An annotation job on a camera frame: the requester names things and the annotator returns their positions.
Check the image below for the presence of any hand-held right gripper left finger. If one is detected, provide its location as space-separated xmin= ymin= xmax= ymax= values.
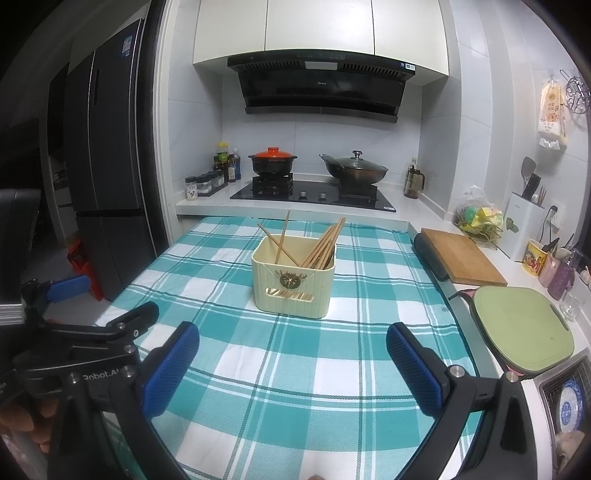
xmin=48 ymin=322 xmax=200 ymax=480

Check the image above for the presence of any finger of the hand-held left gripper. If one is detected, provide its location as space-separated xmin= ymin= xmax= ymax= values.
xmin=46 ymin=301 xmax=160 ymax=346
xmin=21 ymin=274 xmax=93 ymax=319

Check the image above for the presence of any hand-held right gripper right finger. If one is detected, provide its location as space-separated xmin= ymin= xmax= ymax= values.
xmin=385 ymin=322 xmax=539 ymax=480

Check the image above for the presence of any cream plastic utensil holder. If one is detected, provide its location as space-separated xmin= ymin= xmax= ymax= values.
xmin=252 ymin=234 xmax=336 ymax=319

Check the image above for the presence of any person's left hand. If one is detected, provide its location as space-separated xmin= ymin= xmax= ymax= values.
xmin=0 ymin=399 xmax=63 ymax=455

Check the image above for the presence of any red plastic stool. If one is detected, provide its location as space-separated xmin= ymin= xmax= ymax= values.
xmin=67 ymin=239 xmax=105 ymax=301

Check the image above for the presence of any teal white checked tablecloth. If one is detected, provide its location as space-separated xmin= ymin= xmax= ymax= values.
xmin=95 ymin=216 xmax=502 ymax=480

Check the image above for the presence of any green cutting board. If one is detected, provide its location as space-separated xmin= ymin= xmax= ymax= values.
xmin=475 ymin=286 xmax=575 ymax=374

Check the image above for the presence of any wooden cutting board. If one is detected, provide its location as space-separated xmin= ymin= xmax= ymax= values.
xmin=420 ymin=227 xmax=509 ymax=287

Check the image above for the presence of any dark grey refrigerator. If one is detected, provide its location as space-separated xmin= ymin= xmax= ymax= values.
xmin=62 ymin=18 xmax=169 ymax=301

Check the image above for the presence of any stainless steel sink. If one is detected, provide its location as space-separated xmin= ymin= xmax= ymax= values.
xmin=538 ymin=348 xmax=591 ymax=476

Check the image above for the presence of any blue patterned plate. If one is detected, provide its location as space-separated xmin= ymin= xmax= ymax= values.
xmin=556 ymin=378 xmax=583 ymax=432

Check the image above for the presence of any yellow printed mug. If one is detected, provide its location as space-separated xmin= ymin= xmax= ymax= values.
xmin=523 ymin=239 xmax=549 ymax=278

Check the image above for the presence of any plastic bag with yellow cloths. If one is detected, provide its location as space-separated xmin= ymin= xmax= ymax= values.
xmin=452 ymin=185 xmax=506 ymax=250

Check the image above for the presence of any pink cup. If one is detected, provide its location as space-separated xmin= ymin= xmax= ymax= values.
xmin=538 ymin=251 xmax=561 ymax=288

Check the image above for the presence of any beige dish cloth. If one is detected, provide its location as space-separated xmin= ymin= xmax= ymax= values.
xmin=554 ymin=429 xmax=587 ymax=472

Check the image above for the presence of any white kitchen tool holder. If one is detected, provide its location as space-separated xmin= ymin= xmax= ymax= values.
xmin=501 ymin=191 xmax=546 ymax=261

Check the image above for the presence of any dark glass pitcher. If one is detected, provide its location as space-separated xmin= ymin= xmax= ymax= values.
xmin=404 ymin=158 xmax=424 ymax=200

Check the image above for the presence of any black gas stove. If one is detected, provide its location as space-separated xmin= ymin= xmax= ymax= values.
xmin=229 ymin=173 xmax=397 ymax=213

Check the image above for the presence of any wok with glass lid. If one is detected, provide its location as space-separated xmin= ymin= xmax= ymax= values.
xmin=320 ymin=150 xmax=389 ymax=185

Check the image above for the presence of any black clay pot red lid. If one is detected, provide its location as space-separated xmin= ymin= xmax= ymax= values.
xmin=248 ymin=147 xmax=298 ymax=177

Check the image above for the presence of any grey spatula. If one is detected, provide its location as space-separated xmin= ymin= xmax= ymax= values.
xmin=522 ymin=156 xmax=537 ymax=195

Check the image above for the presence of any hanging printed bag dispenser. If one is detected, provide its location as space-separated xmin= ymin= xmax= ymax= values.
xmin=538 ymin=80 xmax=568 ymax=149

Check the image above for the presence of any black range hood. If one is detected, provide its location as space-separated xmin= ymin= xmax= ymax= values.
xmin=227 ymin=52 xmax=416 ymax=124

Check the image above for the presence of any hanging metal trivet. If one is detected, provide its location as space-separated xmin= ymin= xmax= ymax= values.
xmin=560 ymin=69 xmax=591 ymax=114

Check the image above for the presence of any white wall cabinet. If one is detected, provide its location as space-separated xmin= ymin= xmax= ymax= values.
xmin=191 ymin=0 xmax=451 ymax=86

